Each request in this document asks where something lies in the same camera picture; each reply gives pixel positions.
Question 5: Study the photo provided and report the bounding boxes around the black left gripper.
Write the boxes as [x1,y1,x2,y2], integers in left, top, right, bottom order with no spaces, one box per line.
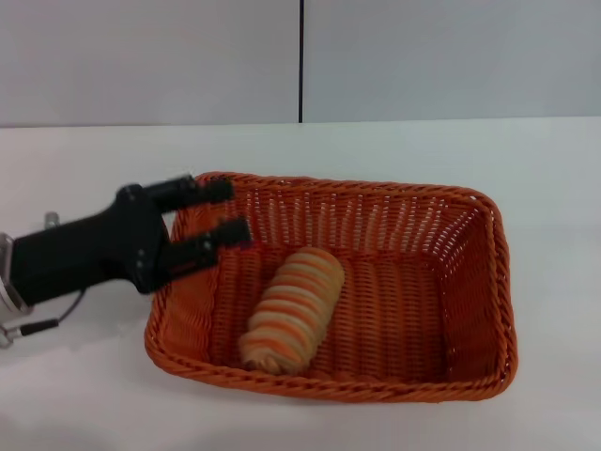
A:
[11,174,253,307]

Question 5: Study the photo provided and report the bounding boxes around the orange woven plastic basket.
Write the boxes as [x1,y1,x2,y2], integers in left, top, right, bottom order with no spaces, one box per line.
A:
[143,171,520,405]

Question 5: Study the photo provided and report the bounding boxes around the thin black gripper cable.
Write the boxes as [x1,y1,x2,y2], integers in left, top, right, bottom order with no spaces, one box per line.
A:
[13,287,86,339]

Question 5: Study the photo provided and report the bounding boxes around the orange cream striped bread roll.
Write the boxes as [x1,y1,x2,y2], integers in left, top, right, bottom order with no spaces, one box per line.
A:
[239,246,347,375]

